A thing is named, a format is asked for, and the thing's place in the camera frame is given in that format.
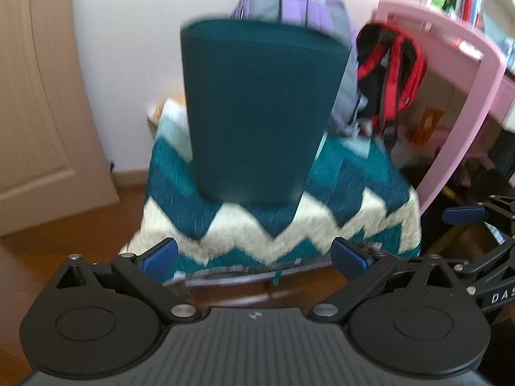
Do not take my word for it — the dark teal trash bin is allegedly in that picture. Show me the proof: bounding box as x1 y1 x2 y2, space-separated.
180 19 350 207

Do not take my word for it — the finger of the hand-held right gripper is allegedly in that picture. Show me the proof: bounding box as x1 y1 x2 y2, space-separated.
451 241 515 287
442 195 515 247

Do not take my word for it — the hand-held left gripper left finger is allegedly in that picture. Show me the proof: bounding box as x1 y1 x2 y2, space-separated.
52 238 214 325

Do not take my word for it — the teal cream zigzag quilt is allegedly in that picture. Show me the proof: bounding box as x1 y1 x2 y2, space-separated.
121 98 422 287

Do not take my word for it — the beige wooden door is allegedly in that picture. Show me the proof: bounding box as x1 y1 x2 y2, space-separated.
0 0 121 238

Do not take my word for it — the purple grey backpack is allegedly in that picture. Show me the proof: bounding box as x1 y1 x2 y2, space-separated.
231 0 363 137

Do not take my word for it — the pink desk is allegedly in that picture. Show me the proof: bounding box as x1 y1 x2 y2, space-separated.
372 0 515 210

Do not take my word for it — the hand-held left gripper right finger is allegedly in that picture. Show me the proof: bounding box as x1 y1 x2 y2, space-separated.
302 238 458 325

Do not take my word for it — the yellow patterned cloth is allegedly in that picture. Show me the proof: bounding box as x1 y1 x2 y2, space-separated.
147 96 183 124

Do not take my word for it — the red black backpack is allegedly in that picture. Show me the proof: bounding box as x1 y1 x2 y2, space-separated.
356 23 427 150

